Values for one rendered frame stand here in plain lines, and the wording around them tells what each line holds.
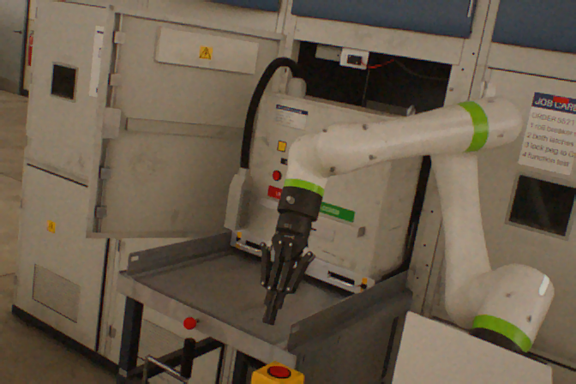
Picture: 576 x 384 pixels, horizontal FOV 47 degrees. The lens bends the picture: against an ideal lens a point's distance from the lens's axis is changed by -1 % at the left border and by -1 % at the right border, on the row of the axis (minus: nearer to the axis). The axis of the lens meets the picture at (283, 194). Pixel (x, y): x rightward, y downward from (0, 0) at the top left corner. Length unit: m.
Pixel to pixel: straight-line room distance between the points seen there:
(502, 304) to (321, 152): 0.51
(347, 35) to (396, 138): 0.88
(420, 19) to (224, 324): 1.07
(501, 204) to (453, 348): 0.71
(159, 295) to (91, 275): 1.29
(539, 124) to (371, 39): 0.60
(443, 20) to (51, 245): 2.09
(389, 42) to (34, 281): 2.13
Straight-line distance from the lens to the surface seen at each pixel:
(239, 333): 1.68
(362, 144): 1.35
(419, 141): 1.44
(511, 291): 1.51
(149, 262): 1.97
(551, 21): 1.98
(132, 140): 2.21
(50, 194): 3.26
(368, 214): 1.95
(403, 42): 2.14
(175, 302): 1.81
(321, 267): 2.05
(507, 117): 1.58
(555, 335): 2.05
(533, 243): 2.00
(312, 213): 1.43
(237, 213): 2.08
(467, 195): 1.68
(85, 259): 3.12
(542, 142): 1.97
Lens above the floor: 1.55
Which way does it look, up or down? 13 degrees down
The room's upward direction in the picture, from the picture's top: 9 degrees clockwise
